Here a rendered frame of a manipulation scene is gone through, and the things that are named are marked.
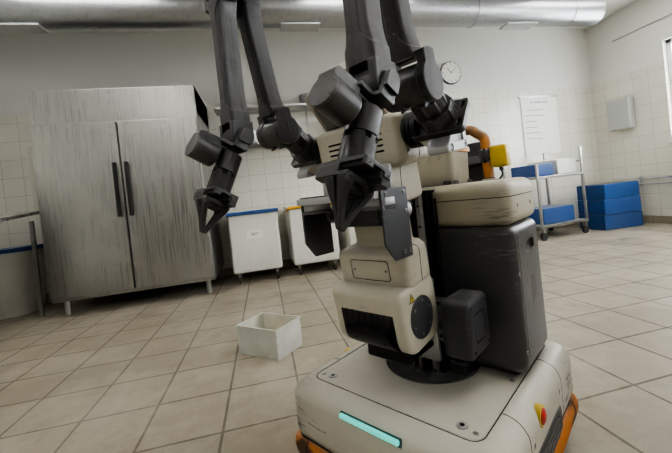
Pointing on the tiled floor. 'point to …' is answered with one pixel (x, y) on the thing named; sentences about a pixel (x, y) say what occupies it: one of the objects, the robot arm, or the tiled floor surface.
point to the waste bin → (20, 281)
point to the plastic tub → (269, 335)
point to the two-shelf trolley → (550, 203)
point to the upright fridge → (121, 191)
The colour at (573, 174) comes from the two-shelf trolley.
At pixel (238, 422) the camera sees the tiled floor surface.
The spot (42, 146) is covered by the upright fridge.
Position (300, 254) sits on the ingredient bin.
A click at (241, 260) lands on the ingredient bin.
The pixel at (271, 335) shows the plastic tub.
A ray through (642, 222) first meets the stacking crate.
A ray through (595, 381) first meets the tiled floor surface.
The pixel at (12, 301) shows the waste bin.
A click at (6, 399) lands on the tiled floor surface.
